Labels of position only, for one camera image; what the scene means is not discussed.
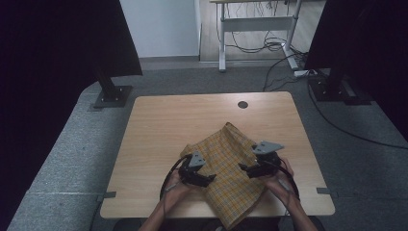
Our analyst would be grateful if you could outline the white desk frame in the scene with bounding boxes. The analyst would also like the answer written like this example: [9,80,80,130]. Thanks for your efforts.
[210,0,304,73]

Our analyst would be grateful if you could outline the person's left hand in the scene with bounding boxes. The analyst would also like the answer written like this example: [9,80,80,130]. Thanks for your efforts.
[160,167,201,210]

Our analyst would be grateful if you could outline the tangled black cables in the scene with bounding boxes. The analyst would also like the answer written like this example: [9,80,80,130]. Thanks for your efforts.
[224,0,310,92]

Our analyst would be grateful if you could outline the person's right hand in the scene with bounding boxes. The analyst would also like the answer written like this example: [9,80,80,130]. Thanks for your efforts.
[259,157,301,206]

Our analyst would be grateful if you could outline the black stand with square base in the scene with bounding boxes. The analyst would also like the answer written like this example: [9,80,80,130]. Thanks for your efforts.
[92,68,134,110]

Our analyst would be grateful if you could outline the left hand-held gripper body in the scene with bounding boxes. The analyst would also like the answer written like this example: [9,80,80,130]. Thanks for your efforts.
[178,151,207,186]

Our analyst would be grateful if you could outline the hand-held gripper cable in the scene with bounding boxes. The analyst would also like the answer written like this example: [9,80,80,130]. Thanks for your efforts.
[272,158,301,202]
[159,154,193,207]

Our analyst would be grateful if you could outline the grey tape strip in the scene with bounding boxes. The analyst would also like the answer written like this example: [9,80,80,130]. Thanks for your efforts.
[316,187,339,198]
[96,191,117,203]

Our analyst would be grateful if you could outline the wide black curtain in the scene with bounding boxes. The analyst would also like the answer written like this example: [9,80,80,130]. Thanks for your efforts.
[0,0,144,225]

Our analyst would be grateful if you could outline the right hand-held gripper cable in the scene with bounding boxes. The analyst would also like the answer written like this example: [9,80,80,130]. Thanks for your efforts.
[272,158,301,202]

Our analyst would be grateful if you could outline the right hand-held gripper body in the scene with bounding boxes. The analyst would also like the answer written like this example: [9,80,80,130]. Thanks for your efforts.
[251,141,285,177]

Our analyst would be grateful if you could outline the yellow plaid shirt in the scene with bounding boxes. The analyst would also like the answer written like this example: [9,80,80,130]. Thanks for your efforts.
[180,121,273,231]

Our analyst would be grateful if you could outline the black stand with long base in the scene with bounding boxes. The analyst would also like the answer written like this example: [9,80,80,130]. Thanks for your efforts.
[309,68,373,106]

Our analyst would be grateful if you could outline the narrow black curtain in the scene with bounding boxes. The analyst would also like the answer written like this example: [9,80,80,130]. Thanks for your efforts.
[304,0,408,142]

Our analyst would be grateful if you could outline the white power strip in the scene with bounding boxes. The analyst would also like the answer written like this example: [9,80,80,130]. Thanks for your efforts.
[293,68,319,78]

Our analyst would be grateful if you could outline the long black floor cable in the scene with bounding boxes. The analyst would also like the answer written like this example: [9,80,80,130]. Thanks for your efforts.
[306,76,408,150]

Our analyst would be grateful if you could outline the left hand-held gripper cable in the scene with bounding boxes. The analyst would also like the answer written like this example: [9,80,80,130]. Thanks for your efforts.
[159,154,193,207]

